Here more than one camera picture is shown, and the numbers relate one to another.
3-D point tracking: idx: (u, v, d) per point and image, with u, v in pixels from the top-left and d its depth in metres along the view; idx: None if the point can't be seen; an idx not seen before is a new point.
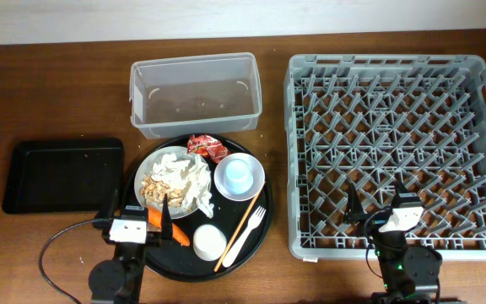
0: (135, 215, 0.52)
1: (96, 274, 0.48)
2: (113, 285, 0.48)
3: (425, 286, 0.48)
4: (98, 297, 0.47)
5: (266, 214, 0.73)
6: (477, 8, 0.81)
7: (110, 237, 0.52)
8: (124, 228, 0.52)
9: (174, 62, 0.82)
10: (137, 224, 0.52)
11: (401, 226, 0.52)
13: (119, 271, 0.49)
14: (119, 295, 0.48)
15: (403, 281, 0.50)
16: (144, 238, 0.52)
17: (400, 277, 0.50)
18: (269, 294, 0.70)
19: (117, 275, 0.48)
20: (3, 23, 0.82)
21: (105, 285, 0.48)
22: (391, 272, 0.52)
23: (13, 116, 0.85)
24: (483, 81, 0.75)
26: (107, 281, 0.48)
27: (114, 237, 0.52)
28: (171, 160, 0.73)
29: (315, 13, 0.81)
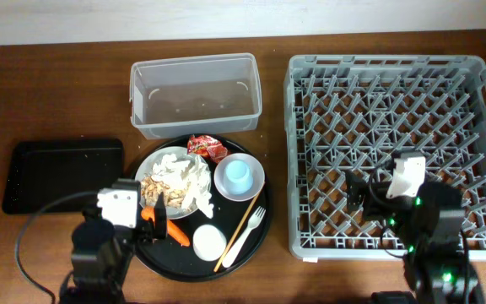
0: (128, 185, 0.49)
1: (80, 231, 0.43)
2: (96, 242, 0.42)
3: (451, 210, 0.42)
4: (78, 249, 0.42)
5: (266, 214, 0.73)
6: (477, 9, 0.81)
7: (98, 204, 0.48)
8: (115, 197, 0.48)
9: (174, 62, 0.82)
10: (127, 193, 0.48)
11: (404, 187, 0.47)
13: (104, 228, 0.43)
14: (103, 253, 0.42)
15: (425, 216, 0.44)
16: (135, 213, 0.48)
17: (427, 216, 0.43)
18: (269, 294, 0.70)
19: (103, 232, 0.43)
20: (3, 23, 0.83)
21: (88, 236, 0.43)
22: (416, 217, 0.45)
23: (13, 116, 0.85)
24: (483, 82, 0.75)
26: (91, 239, 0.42)
27: (101, 204, 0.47)
28: (170, 160, 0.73)
29: (315, 13, 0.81)
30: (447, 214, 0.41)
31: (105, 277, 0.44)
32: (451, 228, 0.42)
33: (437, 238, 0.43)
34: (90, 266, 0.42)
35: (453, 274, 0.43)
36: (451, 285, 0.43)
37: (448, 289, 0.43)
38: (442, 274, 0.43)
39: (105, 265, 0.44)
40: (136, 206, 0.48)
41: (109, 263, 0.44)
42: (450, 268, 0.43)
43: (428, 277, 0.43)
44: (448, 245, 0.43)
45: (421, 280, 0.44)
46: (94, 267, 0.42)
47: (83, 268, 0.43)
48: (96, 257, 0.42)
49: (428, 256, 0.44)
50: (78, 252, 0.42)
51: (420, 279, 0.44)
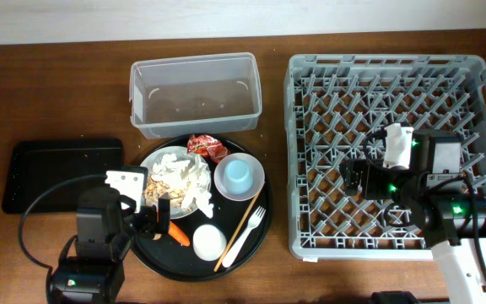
0: (134, 168, 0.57)
1: (91, 192, 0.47)
2: (105, 201, 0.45)
3: (446, 138, 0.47)
4: (85, 208, 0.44)
5: (267, 214, 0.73)
6: (477, 8, 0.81)
7: (106, 181, 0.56)
8: (121, 177, 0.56)
9: (174, 62, 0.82)
10: (135, 175, 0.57)
11: (394, 157, 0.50)
13: (114, 192, 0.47)
14: (110, 212, 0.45)
15: (423, 152, 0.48)
16: (139, 190, 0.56)
17: (424, 155, 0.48)
18: (269, 294, 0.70)
19: (112, 195, 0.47)
20: (3, 23, 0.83)
21: (94, 200, 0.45)
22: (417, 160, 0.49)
23: (13, 116, 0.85)
24: (483, 81, 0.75)
26: (100, 198, 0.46)
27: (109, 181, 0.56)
28: (170, 160, 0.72)
29: (315, 13, 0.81)
30: (444, 144, 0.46)
31: (106, 242, 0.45)
32: (449, 163, 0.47)
33: (437, 175, 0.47)
34: (94, 227, 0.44)
35: (461, 206, 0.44)
36: (462, 218, 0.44)
37: (459, 222, 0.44)
38: (450, 207, 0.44)
39: (108, 230, 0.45)
40: (140, 185, 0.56)
41: (111, 229, 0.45)
42: (457, 202, 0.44)
43: (436, 212, 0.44)
44: (450, 180, 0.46)
45: (429, 216, 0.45)
46: (96, 229, 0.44)
47: (86, 229, 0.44)
48: (103, 215, 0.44)
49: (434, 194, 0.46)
50: (84, 210, 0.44)
51: (429, 214, 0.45)
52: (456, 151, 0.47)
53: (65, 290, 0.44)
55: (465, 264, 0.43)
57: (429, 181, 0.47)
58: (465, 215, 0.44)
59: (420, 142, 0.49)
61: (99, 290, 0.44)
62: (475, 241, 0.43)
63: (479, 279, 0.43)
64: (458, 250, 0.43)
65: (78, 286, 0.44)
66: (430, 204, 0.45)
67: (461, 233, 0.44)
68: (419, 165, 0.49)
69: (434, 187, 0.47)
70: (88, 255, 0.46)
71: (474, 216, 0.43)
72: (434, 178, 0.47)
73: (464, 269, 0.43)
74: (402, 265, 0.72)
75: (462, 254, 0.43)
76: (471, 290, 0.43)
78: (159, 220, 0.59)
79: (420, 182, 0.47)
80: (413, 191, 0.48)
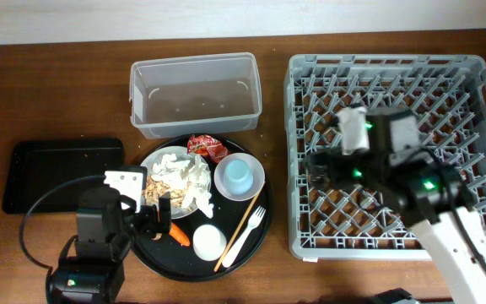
0: (133, 168, 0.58)
1: (90, 193, 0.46)
2: (105, 201, 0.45)
3: (401, 116, 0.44)
4: (84, 208, 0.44)
5: (266, 214, 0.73)
6: (477, 8, 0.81)
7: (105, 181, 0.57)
8: (121, 177, 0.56)
9: (173, 62, 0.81)
10: (134, 175, 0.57)
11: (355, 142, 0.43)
13: (113, 192, 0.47)
14: (110, 212, 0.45)
15: (380, 133, 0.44)
16: (138, 190, 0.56)
17: (380, 135, 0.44)
18: (269, 294, 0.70)
19: (111, 195, 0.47)
20: (2, 22, 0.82)
21: (94, 201, 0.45)
22: (374, 142, 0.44)
23: (13, 116, 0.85)
24: (483, 81, 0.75)
26: (99, 199, 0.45)
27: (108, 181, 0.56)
28: (170, 160, 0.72)
29: (315, 13, 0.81)
30: (397, 122, 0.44)
31: (106, 242, 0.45)
32: (408, 138, 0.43)
33: (402, 151, 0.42)
34: (94, 228, 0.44)
35: (433, 180, 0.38)
36: (436, 193, 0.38)
37: (434, 198, 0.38)
38: (421, 183, 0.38)
39: (108, 230, 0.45)
40: (139, 185, 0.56)
41: (110, 229, 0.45)
42: (428, 176, 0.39)
43: (407, 192, 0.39)
44: (414, 154, 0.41)
45: (403, 199, 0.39)
46: (96, 229, 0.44)
47: (86, 230, 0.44)
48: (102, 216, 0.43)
49: (402, 172, 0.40)
50: (84, 212, 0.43)
51: (402, 196, 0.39)
52: (413, 126, 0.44)
53: (65, 290, 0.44)
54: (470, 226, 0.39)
55: (448, 241, 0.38)
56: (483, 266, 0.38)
57: (395, 160, 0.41)
58: (440, 190, 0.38)
59: (373, 122, 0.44)
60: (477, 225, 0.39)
61: (99, 290, 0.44)
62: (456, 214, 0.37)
63: (467, 252, 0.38)
64: (440, 229, 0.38)
65: (77, 287, 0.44)
66: (402, 185, 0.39)
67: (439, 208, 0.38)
68: (380, 145, 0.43)
69: (399, 165, 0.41)
70: (88, 256, 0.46)
71: (447, 187, 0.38)
72: (399, 156, 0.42)
73: (450, 246, 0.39)
74: (402, 265, 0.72)
75: (445, 230, 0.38)
76: (461, 266, 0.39)
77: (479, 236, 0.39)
78: (159, 220, 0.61)
79: (386, 163, 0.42)
80: (379, 176, 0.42)
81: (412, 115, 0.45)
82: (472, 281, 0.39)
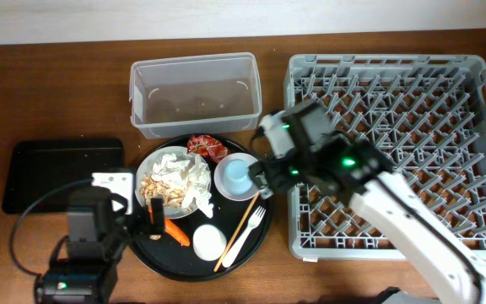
0: (121, 169, 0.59)
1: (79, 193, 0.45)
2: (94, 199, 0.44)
3: (308, 108, 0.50)
4: (73, 207, 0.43)
5: (266, 214, 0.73)
6: (477, 8, 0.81)
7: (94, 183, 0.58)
8: (110, 179, 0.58)
9: (173, 62, 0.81)
10: (123, 176, 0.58)
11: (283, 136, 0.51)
13: (104, 192, 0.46)
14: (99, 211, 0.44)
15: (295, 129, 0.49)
16: (129, 188, 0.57)
17: (297, 131, 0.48)
18: (269, 294, 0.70)
19: (100, 193, 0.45)
20: (2, 23, 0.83)
21: (83, 200, 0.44)
22: (295, 138, 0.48)
23: (13, 116, 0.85)
24: (483, 81, 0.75)
26: (89, 198, 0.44)
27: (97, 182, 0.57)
28: (170, 160, 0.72)
29: (315, 13, 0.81)
30: (306, 115, 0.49)
31: (99, 242, 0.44)
32: (321, 127, 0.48)
33: (319, 140, 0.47)
34: (83, 227, 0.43)
35: (350, 158, 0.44)
36: (358, 169, 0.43)
37: (358, 174, 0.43)
38: (342, 165, 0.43)
39: (98, 229, 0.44)
40: (129, 183, 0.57)
41: (104, 230, 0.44)
42: (343, 154, 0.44)
43: (336, 176, 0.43)
44: (330, 139, 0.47)
45: (333, 183, 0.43)
46: (89, 228, 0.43)
47: (76, 229, 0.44)
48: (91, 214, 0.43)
49: (324, 159, 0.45)
50: (73, 210, 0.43)
51: (331, 181, 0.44)
52: (323, 115, 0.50)
53: (55, 291, 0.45)
54: (395, 187, 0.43)
55: (381, 203, 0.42)
56: (415, 218, 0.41)
57: (315, 149, 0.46)
58: (357, 165, 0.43)
59: (288, 122, 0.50)
60: (400, 182, 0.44)
61: (90, 291, 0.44)
62: (377, 181, 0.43)
63: (401, 211, 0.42)
64: (370, 197, 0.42)
65: (67, 288, 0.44)
66: (327, 171, 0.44)
67: (362, 180, 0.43)
68: (299, 140, 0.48)
69: (320, 152, 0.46)
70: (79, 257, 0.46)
71: (364, 160, 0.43)
72: (319, 143, 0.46)
73: (385, 208, 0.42)
74: (402, 265, 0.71)
75: (374, 193, 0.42)
76: (400, 224, 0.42)
77: (406, 192, 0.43)
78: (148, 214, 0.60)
79: (309, 154, 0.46)
80: (308, 166, 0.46)
81: (317, 106, 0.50)
82: (417, 236, 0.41)
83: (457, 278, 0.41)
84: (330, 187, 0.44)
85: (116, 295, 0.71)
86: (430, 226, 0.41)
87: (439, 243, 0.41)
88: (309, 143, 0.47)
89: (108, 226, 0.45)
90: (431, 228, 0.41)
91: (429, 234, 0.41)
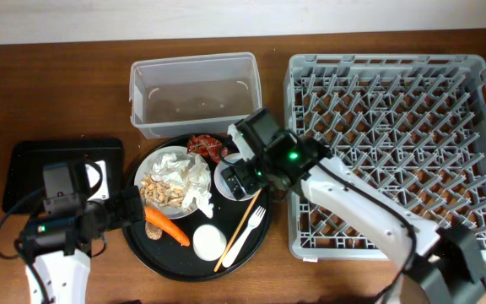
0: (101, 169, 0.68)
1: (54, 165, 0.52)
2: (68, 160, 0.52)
3: (257, 115, 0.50)
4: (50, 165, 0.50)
5: (266, 214, 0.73)
6: (477, 8, 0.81)
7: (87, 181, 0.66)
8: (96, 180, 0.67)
9: (173, 62, 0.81)
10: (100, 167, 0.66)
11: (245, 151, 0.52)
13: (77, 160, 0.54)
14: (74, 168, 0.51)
15: (249, 137, 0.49)
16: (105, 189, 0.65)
17: (252, 138, 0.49)
18: (269, 294, 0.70)
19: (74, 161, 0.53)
20: (2, 22, 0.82)
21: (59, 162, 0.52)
22: (251, 144, 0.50)
23: (12, 116, 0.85)
24: (483, 81, 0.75)
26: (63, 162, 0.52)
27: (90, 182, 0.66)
28: (170, 160, 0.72)
29: (315, 13, 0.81)
30: (256, 122, 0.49)
31: (74, 194, 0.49)
32: (271, 129, 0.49)
33: (271, 141, 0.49)
34: (61, 178, 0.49)
35: (296, 153, 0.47)
36: (303, 161, 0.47)
37: (304, 167, 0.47)
38: (289, 160, 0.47)
39: (73, 180, 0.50)
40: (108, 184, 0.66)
41: (78, 184, 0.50)
42: (290, 150, 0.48)
43: (287, 172, 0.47)
44: (278, 139, 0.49)
45: (286, 178, 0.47)
46: (65, 180, 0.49)
47: (53, 181, 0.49)
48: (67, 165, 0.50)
49: (274, 156, 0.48)
50: (49, 166, 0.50)
51: (284, 177, 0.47)
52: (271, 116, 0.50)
53: (37, 238, 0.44)
54: (332, 166, 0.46)
55: (321, 180, 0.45)
56: (350, 187, 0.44)
57: (267, 149, 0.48)
58: (302, 157, 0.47)
59: (243, 131, 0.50)
60: (339, 163, 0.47)
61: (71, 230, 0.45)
62: (320, 167, 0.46)
63: (338, 186, 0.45)
64: (312, 181, 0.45)
65: (48, 233, 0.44)
66: (280, 169, 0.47)
67: (307, 170, 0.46)
68: (256, 146, 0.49)
69: (271, 152, 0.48)
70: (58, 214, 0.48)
71: (307, 154, 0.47)
72: (271, 144, 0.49)
73: (324, 186, 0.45)
74: None
75: (314, 173, 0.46)
76: (338, 197, 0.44)
77: (342, 170, 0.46)
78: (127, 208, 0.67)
79: (262, 155, 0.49)
80: (263, 166, 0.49)
81: (265, 110, 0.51)
82: (354, 206, 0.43)
83: (400, 241, 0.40)
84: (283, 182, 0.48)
85: (116, 295, 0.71)
86: (367, 196, 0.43)
87: (378, 210, 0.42)
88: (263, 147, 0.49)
89: (81, 182, 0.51)
90: (367, 197, 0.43)
91: (366, 203, 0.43)
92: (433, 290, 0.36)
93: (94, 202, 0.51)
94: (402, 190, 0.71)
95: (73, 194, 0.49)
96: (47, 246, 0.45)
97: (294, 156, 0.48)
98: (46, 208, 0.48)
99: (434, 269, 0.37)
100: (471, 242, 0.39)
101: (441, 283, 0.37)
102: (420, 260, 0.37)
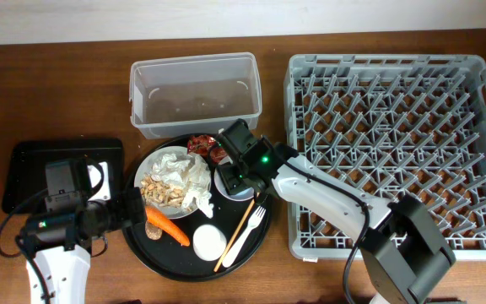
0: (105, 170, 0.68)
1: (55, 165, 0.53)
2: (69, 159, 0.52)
3: (232, 126, 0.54)
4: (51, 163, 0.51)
5: (266, 214, 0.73)
6: (477, 8, 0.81)
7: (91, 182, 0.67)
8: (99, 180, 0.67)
9: (173, 62, 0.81)
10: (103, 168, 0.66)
11: None
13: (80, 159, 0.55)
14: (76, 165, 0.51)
15: (226, 145, 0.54)
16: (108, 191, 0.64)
17: (229, 147, 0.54)
18: (269, 294, 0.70)
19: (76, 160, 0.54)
20: (2, 22, 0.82)
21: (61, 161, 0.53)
22: (229, 152, 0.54)
23: (13, 116, 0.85)
24: (483, 81, 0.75)
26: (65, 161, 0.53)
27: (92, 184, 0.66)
28: (170, 160, 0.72)
29: (315, 13, 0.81)
30: (230, 132, 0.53)
31: (75, 192, 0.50)
32: (245, 138, 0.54)
33: (245, 148, 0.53)
34: (62, 176, 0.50)
35: (267, 156, 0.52)
36: (273, 163, 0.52)
37: (273, 168, 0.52)
38: (261, 164, 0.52)
39: (74, 177, 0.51)
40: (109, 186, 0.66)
41: (79, 182, 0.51)
42: (263, 154, 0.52)
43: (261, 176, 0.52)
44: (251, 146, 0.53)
45: (261, 181, 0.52)
46: (66, 178, 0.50)
47: (56, 179, 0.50)
48: (68, 162, 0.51)
49: (248, 161, 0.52)
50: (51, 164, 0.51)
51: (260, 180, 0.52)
52: (245, 126, 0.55)
53: (38, 233, 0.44)
54: (298, 163, 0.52)
55: (288, 174, 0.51)
56: (312, 179, 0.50)
57: (243, 155, 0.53)
58: (272, 160, 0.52)
59: (221, 141, 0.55)
60: (303, 160, 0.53)
61: (72, 225, 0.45)
62: (287, 165, 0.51)
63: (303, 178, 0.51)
64: (280, 178, 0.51)
65: (49, 228, 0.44)
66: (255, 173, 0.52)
67: (278, 171, 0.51)
68: (234, 153, 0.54)
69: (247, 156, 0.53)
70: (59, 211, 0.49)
71: (276, 156, 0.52)
72: (245, 151, 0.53)
73: (290, 181, 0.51)
74: None
75: (283, 170, 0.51)
76: (302, 188, 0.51)
77: (305, 165, 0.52)
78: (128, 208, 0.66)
79: (239, 161, 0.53)
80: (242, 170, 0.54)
81: (240, 120, 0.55)
82: (316, 195, 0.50)
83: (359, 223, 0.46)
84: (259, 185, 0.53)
85: (116, 295, 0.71)
86: (327, 186, 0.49)
87: (337, 197, 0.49)
88: (240, 154, 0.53)
89: (83, 181, 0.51)
90: (328, 187, 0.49)
91: (326, 192, 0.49)
92: (388, 259, 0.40)
93: (96, 203, 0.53)
94: (402, 190, 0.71)
95: (75, 192, 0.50)
96: (48, 241, 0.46)
97: (266, 160, 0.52)
98: (48, 206, 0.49)
99: (386, 241, 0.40)
100: (422, 214, 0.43)
101: (396, 252, 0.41)
102: (373, 233, 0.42)
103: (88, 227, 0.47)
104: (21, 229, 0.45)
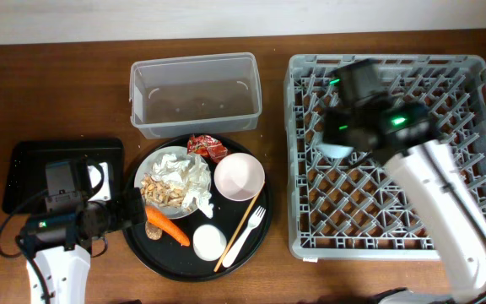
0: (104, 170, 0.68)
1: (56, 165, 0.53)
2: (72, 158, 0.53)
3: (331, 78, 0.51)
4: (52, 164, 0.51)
5: (267, 214, 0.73)
6: (477, 8, 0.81)
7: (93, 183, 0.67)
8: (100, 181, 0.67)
9: (173, 62, 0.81)
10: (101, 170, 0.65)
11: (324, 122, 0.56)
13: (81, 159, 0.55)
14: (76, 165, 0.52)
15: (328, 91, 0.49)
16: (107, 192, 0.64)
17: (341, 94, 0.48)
18: (269, 294, 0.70)
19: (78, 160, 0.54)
20: (2, 23, 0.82)
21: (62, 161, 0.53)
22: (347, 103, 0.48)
23: (13, 116, 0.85)
24: (483, 81, 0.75)
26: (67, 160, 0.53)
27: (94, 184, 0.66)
28: (170, 160, 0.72)
29: (315, 13, 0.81)
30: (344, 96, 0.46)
31: (75, 192, 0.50)
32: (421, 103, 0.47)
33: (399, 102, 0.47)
34: (62, 176, 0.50)
35: (406, 117, 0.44)
36: (404, 129, 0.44)
37: (403, 132, 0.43)
38: (393, 122, 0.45)
39: (73, 178, 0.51)
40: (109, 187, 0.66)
41: (78, 182, 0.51)
42: (398, 115, 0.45)
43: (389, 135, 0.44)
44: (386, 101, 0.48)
45: (390, 138, 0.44)
46: (67, 178, 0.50)
47: (56, 180, 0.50)
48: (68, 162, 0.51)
49: (378, 116, 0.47)
50: (51, 165, 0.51)
51: (390, 139, 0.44)
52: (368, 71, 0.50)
53: (38, 234, 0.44)
54: (440, 160, 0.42)
55: (418, 170, 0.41)
56: (450, 191, 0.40)
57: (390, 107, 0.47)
58: (407, 122, 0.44)
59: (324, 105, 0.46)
60: (445, 155, 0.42)
61: (72, 225, 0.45)
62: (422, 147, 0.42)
63: (435, 179, 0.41)
64: (411, 159, 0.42)
65: (49, 228, 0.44)
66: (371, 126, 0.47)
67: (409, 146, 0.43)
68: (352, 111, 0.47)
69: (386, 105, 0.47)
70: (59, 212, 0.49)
71: (415, 124, 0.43)
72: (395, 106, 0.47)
73: (420, 176, 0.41)
74: (402, 265, 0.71)
75: (413, 161, 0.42)
76: (429, 191, 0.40)
77: (450, 166, 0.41)
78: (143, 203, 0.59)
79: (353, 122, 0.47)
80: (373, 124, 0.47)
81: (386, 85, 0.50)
82: (448, 211, 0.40)
83: (481, 257, 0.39)
84: (370, 140, 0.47)
85: (116, 295, 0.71)
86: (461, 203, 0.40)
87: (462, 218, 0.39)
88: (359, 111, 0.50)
89: (83, 181, 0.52)
90: (461, 203, 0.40)
91: (455, 212, 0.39)
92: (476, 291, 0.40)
93: (96, 203, 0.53)
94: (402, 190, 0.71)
95: (75, 192, 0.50)
96: (48, 241, 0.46)
97: (400, 121, 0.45)
98: (48, 206, 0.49)
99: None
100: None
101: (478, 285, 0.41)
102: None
103: (88, 227, 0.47)
104: (22, 229, 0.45)
